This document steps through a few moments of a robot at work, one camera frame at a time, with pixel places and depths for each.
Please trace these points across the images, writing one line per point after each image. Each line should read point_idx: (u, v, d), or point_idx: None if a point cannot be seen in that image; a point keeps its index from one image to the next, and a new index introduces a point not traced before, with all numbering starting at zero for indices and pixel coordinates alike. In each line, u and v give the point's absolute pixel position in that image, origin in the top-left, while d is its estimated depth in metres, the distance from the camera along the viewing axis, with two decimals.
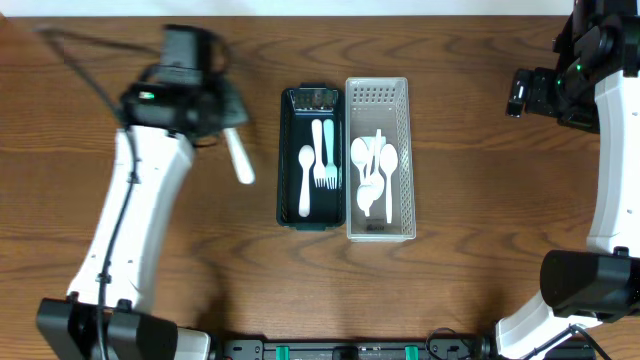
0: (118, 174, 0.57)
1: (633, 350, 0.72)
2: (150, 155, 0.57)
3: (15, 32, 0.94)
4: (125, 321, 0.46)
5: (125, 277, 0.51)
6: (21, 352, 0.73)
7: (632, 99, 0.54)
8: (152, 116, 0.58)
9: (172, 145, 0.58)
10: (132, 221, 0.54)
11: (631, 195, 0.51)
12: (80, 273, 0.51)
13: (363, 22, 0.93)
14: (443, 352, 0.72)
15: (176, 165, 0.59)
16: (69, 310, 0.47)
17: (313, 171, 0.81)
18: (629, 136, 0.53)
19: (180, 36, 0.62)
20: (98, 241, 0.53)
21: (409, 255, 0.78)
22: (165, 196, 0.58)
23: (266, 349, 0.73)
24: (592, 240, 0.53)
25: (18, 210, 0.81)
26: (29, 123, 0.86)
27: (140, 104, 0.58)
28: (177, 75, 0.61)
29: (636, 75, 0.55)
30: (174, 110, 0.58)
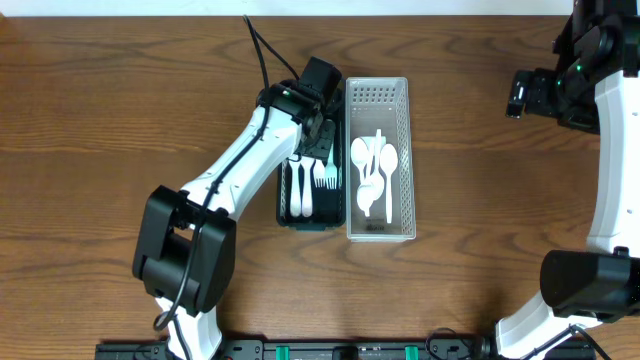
0: (246, 130, 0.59)
1: (633, 350, 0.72)
2: (276, 123, 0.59)
3: (15, 31, 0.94)
4: (222, 223, 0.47)
5: (230, 197, 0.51)
6: (21, 352, 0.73)
7: (633, 99, 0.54)
8: (284, 108, 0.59)
9: (290, 130, 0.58)
10: (248, 165, 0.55)
11: (631, 194, 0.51)
12: (193, 182, 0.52)
13: (364, 22, 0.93)
14: (443, 352, 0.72)
15: (289, 144, 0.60)
16: (178, 199, 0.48)
17: (313, 171, 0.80)
18: (629, 135, 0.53)
19: (320, 66, 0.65)
20: (215, 166, 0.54)
21: (409, 255, 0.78)
22: (270, 163, 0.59)
23: (266, 349, 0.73)
24: (592, 240, 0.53)
25: (18, 209, 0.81)
26: (30, 122, 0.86)
27: (281, 99, 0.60)
28: (308, 92, 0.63)
29: (636, 75, 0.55)
30: (303, 115, 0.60)
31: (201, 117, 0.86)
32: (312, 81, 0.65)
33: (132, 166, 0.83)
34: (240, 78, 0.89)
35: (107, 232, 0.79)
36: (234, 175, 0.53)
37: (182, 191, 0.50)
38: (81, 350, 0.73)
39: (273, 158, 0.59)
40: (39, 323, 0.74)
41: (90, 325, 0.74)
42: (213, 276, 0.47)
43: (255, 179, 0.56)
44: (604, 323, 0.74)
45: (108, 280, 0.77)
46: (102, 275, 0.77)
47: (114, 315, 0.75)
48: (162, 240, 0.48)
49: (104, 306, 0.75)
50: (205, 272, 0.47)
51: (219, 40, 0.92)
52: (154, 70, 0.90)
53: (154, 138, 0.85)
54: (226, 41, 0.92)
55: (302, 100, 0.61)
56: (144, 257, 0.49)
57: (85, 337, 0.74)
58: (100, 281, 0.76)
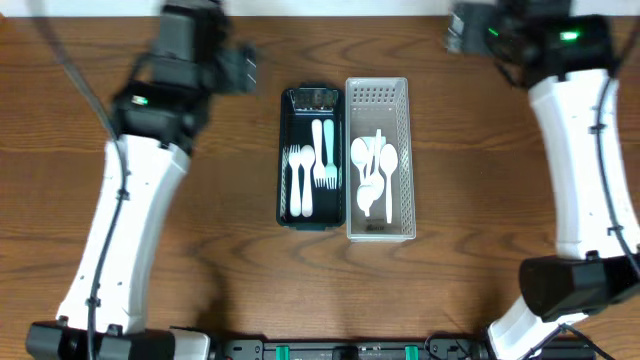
0: (107, 186, 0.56)
1: (634, 349, 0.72)
2: (139, 167, 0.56)
3: (15, 32, 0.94)
4: (118, 347, 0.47)
5: (115, 300, 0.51)
6: (22, 352, 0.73)
7: (568, 103, 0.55)
8: (147, 123, 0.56)
9: (164, 158, 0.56)
10: (122, 240, 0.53)
11: (589, 198, 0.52)
12: (68, 298, 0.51)
13: (363, 22, 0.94)
14: (443, 352, 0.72)
15: (171, 175, 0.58)
16: (58, 340, 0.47)
17: (313, 171, 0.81)
18: (572, 137, 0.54)
19: (170, 23, 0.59)
20: (88, 262, 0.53)
21: (409, 255, 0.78)
22: (155, 213, 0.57)
23: (266, 349, 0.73)
24: (560, 249, 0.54)
25: (19, 210, 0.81)
26: (30, 123, 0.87)
27: (134, 109, 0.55)
28: (173, 66, 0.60)
29: (565, 78, 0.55)
30: (171, 117, 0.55)
31: None
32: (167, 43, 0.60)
33: None
34: None
35: None
36: (110, 267, 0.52)
37: (60, 320, 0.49)
38: None
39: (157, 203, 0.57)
40: None
41: None
42: None
43: (143, 251, 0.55)
44: (604, 323, 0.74)
45: None
46: None
47: None
48: None
49: None
50: None
51: None
52: None
53: None
54: None
55: (161, 100, 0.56)
56: None
57: None
58: None
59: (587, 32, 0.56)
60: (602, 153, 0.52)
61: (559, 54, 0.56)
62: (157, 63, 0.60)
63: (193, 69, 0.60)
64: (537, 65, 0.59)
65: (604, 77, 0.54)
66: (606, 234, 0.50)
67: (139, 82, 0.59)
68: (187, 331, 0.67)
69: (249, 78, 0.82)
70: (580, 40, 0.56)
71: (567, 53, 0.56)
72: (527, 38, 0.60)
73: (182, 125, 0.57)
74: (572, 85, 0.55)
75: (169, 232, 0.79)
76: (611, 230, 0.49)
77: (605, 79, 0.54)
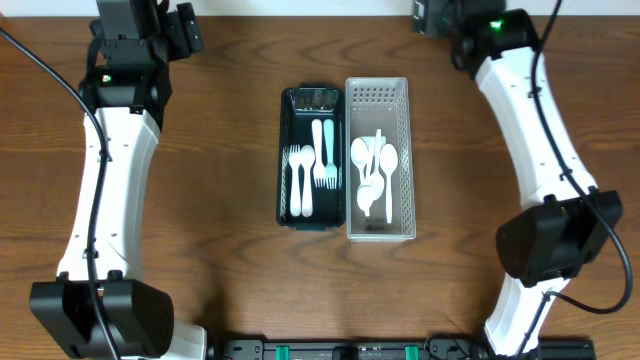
0: (90, 154, 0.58)
1: (634, 350, 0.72)
2: (119, 127, 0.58)
3: (15, 32, 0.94)
4: (119, 289, 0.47)
5: (110, 249, 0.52)
6: (21, 352, 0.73)
7: (508, 75, 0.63)
8: (117, 99, 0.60)
9: (136, 122, 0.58)
10: (108, 199, 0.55)
11: (539, 150, 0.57)
12: (66, 257, 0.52)
13: (364, 22, 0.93)
14: (443, 352, 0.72)
15: (146, 138, 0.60)
16: (62, 289, 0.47)
17: (313, 171, 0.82)
18: (515, 99, 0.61)
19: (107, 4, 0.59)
20: (81, 223, 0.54)
21: (409, 255, 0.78)
22: (138, 174, 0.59)
23: (266, 349, 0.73)
24: (525, 203, 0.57)
25: (18, 209, 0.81)
26: (30, 122, 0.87)
27: (103, 88, 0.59)
28: (125, 48, 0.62)
29: (501, 57, 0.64)
30: (137, 89, 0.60)
31: (201, 117, 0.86)
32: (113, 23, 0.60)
33: None
34: (239, 78, 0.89)
35: None
36: (100, 224, 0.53)
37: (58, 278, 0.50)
38: None
39: (140, 162, 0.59)
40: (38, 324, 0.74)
41: None
42: (139, 331, 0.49)
43: (131, 207, 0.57)
44: (604, 324, 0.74)
45: None
46: None
47: None
48: (70, 325, 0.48)
49: None
50: (131, 329, 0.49)
51: (219, 40, 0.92)
52: None
53: None
54: (226, 41, 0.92)
55: (127, 79, 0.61)
56: (72, 345, 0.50)
57: None
58: None
59: (511, 22, 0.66)
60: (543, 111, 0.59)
61: (493, 42, 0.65)
62: (106, 48, 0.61)
63: (144, 45, 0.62)
64: (476, 54, 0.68)
65: (531, 53, 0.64)
66: (560, 180, 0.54)
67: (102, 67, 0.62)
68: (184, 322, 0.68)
69: (195, 38, 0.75)
70: (507, 29, 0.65)
71: (499, 41, 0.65)
72: (465, 32, 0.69)
73: (148, 97, 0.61)
74: (507, 62, 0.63)
75: (169, 232, 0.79)
76: (564, 176, 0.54)
77: (532, 53, 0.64)
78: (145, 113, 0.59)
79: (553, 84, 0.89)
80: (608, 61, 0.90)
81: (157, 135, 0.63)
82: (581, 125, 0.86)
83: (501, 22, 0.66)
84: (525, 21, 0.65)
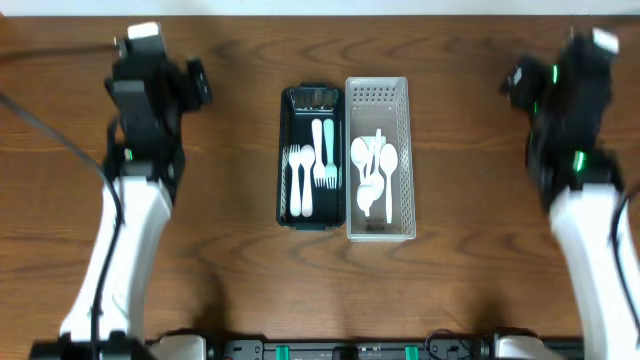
0: (105, 223, 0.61)
1: None
2: (134, 203, 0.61)
3: (14, 32, 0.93)
4: (119, 349, 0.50)
5: (114, 307, 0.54)
6: (22, 352, 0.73)
7: (585, 222, 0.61)
8: (135, 172, 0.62)
9: (150, 193, 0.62)
10: (119, 263, 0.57)
11: (613, 309, 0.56)
12: (72, 312, 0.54)
13: (363, 22, 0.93)
14: (443, 352, 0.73)
15: (157, 210, 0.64)
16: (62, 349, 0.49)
17: (313, 171, 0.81)
18: (590, 243, 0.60)
19: (131, 95, 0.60)
20: (90, 283, 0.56)
21: (410, 255, 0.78)
22: (148, 244, 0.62)
23: (266, 349, 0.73)
24: (589, 349, 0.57)
25: (17, 210, 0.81)
26: (29, 123, 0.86)
27: (128, 164, 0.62)
28: (143, 130, 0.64)
29: (579, 195, 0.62)
30: (154, 165, 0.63)
31: (200, 117, 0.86)
32: (133, 109, 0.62)
33: None
34: (239, 77, 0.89)
35: None
36: (109, 282, 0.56)
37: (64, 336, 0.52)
38: None
39: (149, 233, 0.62)
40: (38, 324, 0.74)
41: None
42: None
43: (139, 271, 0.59)
44: None
45: None
46: None
47: None
48: None
49: None
50: None
51: (218, 39, 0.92)
52: None
53: None
54: (225, 41, 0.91)
55: (146, 153, 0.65)
56: None
57: None
58: None
59: (594, 161, 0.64)
60: (619, 265, 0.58)
61: (572, 182, 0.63)
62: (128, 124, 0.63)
63: (159, 126, 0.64)
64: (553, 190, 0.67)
65: (612, 201, 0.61)
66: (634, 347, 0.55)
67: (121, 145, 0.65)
68: (178, 341, 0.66)
69: (205, 91, 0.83)
70: (590, 167, 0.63)
71: (579, 177, 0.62)
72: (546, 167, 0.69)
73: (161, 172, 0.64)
74: (585, 208, 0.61)
75: (168, 232, 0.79)
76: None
77: (613, 206, 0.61)
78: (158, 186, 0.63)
79: None
80: None
81: (168, 208, 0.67)
82: None
83: (586, 158, 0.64)
84: (610, 164, 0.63)
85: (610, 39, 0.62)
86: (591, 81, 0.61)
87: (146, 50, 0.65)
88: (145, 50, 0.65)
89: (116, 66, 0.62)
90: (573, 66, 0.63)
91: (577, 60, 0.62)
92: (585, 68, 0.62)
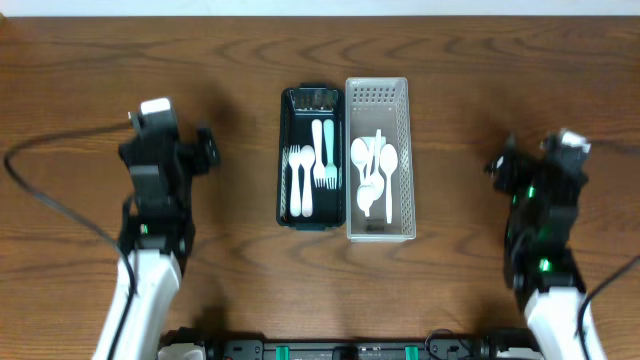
0: (117, 293, 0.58)
1: (634, 350, 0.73)
2: (147, 274, 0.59)
3: (15, 32, 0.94)
4: None
5: None
6: (22, 352, 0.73)
7: (554, 311, 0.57)
8: (149, 246, 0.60)
9: (163, 267, 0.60)
10: (130, 336, 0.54)
11: None
12: None
13: (364, 22, 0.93)
14: (443, 352, 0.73)
15: (168, 280, 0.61)
16: None
17: (313, 171, 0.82)
18: (560, 338, 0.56)
19: (142, 174, 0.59)
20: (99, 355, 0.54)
21: (410, 255, 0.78)
22: (158, 313, 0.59)
23: (266, 349, 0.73)
24: None
25: (18, 210, 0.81)
26: (30, 123, 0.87)
27: (143, 237, 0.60)
28: (155, 208, 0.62)
29: (548, 293, 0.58)
30: (168, 238, 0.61)
31: (201, 118, 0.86)
32: (146, 192, 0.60)
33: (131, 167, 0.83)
34: (239, 78, 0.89)
35: (107, 233, 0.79)
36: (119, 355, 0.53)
37: None
38: (81, 351, 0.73)
39: (158, 304, 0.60)
40: (39, 324, 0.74)
41: (90, 325, 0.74)
42: None
43: (148, 344, 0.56)
44: (605, 323, 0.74)
45: (109, 280, 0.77)
46: (102, 275, 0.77)
47: None
48: None
49: (103, 306, 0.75)
50: None
51: (218, 40, 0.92)
52: (153, 70, 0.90)
53: None
54: (225, 42, 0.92)
55: (161, 228, 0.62)
56: None
57: (85, 337, 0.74)
58: (100, 282, 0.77)
59: (558, 264, 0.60)
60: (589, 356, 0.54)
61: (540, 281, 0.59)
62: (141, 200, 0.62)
63: (172, 203, 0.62)
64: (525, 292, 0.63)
65: (578, 298, 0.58)
66: None
67: (135, 217, 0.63)
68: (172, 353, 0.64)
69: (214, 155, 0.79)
70: (553, 270, 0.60)
71: (548, 280, 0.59)
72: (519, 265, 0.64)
73: (175, 246, 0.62)
74: (551, 306, 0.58)
75: None
76: None
77: (579, 300, 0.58)
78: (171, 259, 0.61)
79: (553, 84, 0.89)
80: (608, 62, 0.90)
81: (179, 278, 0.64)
82: (582, 125, 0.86)
83: (550, 261, 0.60)
84: (571, 267, 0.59)
85: (577, 138, 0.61)
86: (558, 198, 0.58)
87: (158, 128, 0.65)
88: (160, 126, 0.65)
89: (126, 149, 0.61)
90: (548, 180, 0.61)
91: (551, 173, 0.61)
92: (554, 188, 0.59)
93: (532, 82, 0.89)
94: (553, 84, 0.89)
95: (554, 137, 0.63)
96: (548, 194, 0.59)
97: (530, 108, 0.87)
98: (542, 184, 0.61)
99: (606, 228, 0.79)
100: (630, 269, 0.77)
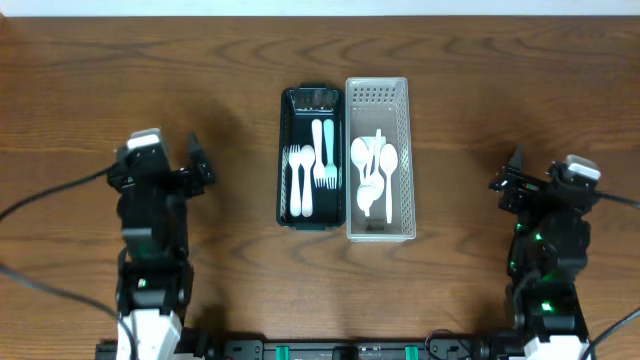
0: (119, 355, 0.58)
1: (634, 350, 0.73)
2: (146, 335, 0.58)
3: (15, 32, 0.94)
4: None
5: None
6: (22, 353, 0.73)
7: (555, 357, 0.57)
8: (149, 302, 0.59)
9: (165, 325, 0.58)
10: None
11: None
12: None
13: (363, 22, 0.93)
14: (443, 352, 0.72)
15: (172, 337, 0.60)
16: None
17: (313, 170, 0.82)
18: None
19: (135, 239, 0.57)
20: None
21: (410, 255, 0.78)
22: None
23: (266, 349, 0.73)
24: None
25: (18, 209, 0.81)
26: (30, 122, 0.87)
27: (141, 294, 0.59)
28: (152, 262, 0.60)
29: (549, 339, 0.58)
30: (168, 294, 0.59)
31: (201, 118, 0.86)
32: (140, 251, 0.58)
33: None
34: (239, 78, 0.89)
35: (107, 233, 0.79)
36: None
37: None
38: (81, 351, 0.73)
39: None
40: (38, 324, 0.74)
41: (90, 325, 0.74)
42: None
43: None
44: (605, 322, 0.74)
45: (109, 280, 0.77)
46: (102, 275, 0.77)
47: (113, 315, 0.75)
48: None
49: (103, 306, 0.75)
50: None
51: (218, 40, 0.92)
52: (153, 70, 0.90)
53: None
54: (225, 42, 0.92)
55: (160, 281, 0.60)
56: None
57: (85, 337, 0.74)
58: (100, 282, 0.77)
59: (562, 304, 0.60)
60: None
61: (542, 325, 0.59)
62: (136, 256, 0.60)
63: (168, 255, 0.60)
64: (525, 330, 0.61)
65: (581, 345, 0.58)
66: None
67: (133, 270, 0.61)
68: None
69: (207, 174, 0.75)
70: (557, 311, 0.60)
71: (549, 321, 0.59)
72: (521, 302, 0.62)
73: (177, 298, 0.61)
74: (552, 354, 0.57)
75: None
76: None
77: (581, 347, 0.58)
78: (172, 313, 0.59)
79: (553, 84, 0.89)
80: (608, 62, 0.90)
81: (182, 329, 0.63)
82: (582, 125, 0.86)
83: (551, 304, 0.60)
84: (576, 306, 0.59)
85: (592, 168, 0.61)
86: (569, 247, 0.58)
87: (147, 168, 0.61)
88: (149, 164, 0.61)
89: (119, 210, 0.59)
90: (559, 223, 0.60)
91: (561, 221, 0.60)
92: (564, 233, 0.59)
93: (532, 82, 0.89)
94: (553, 84, 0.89)
95: (561, 168, 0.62)
96: (558, 242, 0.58)
97: (530, 108, 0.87)
98: (553, 231, 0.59)
99: (606, 227, 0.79)
100: (630, 269, 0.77)
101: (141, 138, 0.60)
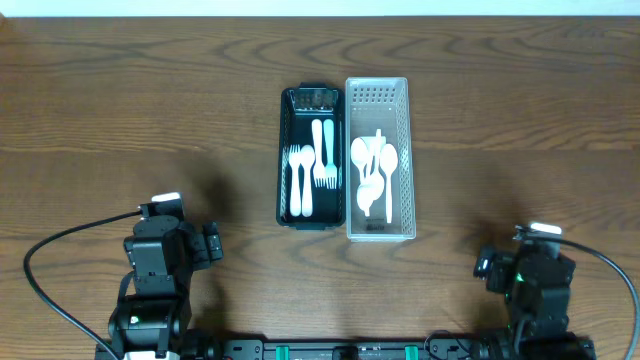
0: None
1: (634, 350, 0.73)
2: None
3: (15, 32, 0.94)
4: None
5: None
6: (21, 352, 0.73)
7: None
8: (146, 337, 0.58)
9: None
10: None
11: None
12: None
13: (364, 23, 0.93)
14: (443, 352, 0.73)
15: None
16: None
17: (313, 171, 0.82)
18: None
19: (145, 250, 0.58)
20: None
21: (409, 255, 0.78)
22: None
23: (266, 349, 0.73)
24: None
25: (17, 210, 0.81)
26: (30, 122, 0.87)
27: (135, 331, 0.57)
28: (154, 286, 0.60)
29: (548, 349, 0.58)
30: (163, 332, 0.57)
31: (201, 117, 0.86)
32: (147, 268, 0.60)
33: (131, 168, 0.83)
34: (239, 78, 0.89)
35: (106, 232, 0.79)
36: None
37: None
38: (81, 350, 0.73)
39: None
40: (39, 324, 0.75)
41: (90, 325, 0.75)
42: None
43: None
44: (605, 323, 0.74)
45: (109, 280, 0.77)
46: (101, 275, 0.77)
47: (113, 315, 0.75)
48: None
49: (103, 306, 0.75)
50: None
51: (218, 40, 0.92)
52: (154, 70, 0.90)
53: (153, 139, 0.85)
54: (225, 42, 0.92)
55: (155, 317, 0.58)
56: None
57: (84, 337, 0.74)
58: (100, 282, 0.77)
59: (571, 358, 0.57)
60: None
61: None
62: (140, 276, 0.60)
63: (172, 278, 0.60)
64: None
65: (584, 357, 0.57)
66: None
67: (127, 304, 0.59)
68: None
69: (216, 249, 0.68)
70: None
71: None
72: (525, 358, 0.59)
73: (173, 332, 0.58)
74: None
75: None
76: None
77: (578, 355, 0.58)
78: (169, 353, 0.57)
79: (553, 84, 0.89)
80: (609, 62, 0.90)
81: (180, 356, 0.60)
82: (582, 125, 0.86)
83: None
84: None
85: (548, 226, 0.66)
86: (548, 277, 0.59)
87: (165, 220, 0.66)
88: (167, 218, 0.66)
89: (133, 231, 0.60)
90: (530, 259, 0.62)
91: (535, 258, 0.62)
92: (537, 267, 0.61)
93: (532, 82, 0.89)
94: (553, 84, 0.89)
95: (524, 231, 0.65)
96: (536, 274, 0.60)
97: (530, 108, 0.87)
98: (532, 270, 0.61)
99: (606, 227, 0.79)
100: (629, 269, 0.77)
101: (165, 194, 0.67)
